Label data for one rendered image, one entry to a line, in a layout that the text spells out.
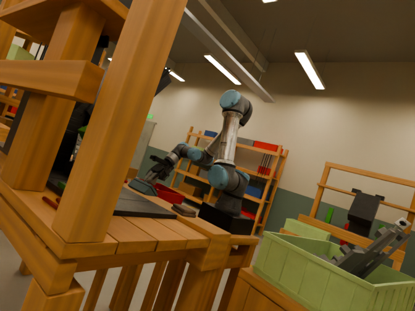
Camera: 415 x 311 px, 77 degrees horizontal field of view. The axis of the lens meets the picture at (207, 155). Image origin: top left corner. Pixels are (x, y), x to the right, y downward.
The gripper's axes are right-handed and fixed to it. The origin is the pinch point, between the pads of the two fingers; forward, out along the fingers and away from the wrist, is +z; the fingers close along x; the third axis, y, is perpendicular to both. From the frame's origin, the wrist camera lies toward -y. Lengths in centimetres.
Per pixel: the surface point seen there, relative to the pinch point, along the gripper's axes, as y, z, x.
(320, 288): 4, 6, -99
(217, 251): 1, 13, -61
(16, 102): -4, -22, 290
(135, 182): -5.4, 5.4, -1.9
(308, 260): 1, 0, -93
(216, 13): 36, -436, 279
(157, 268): 53, 26, -5
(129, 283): 40, 42, -6
